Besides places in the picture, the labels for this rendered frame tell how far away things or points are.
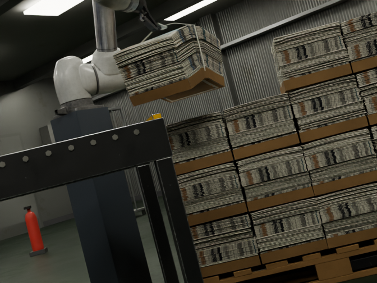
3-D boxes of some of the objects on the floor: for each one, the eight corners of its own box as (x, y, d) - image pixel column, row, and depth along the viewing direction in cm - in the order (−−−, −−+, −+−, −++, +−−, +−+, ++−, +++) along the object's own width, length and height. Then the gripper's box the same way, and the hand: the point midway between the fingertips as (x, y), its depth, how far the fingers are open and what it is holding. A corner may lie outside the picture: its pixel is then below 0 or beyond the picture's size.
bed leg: (225, 373, 173) (170, 156, 175) (230, 379, 168) (173, 155, 170) (207, 379, 172) (151, 161, 174) (212, 386, 167) (154, 160, 169)
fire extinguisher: (36, 256, 670) (24, 207, 672) (24, 258, 687) (12, 210, 689) (54, 250, 690) (42, 202, 692) (41, 251, 707) (30, 205, 708)
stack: (211, 289, 285) (170, 128, 287) (449, 235, 270) (403, 66, 273) (203, 313, 246) (156, 126, 249) (479, 251, 232) (426, 54, 234)
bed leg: (191, 333, 222) (148, 164, 224) (194, 336, 217) (150, 163, 219) (177, 337, 221) (134, 167, 223) (180, 341, 215) (136, 167, 217)
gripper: (118, -26, 227) (148, -14, 245) (129, 35, 225) (159, 41, 243) (132, -33, 223) (162, -20, 242) (144, 28, 221) (174, 36, 239)
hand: (159, 10), depth 241 cm, fingers open, 14 cm apart
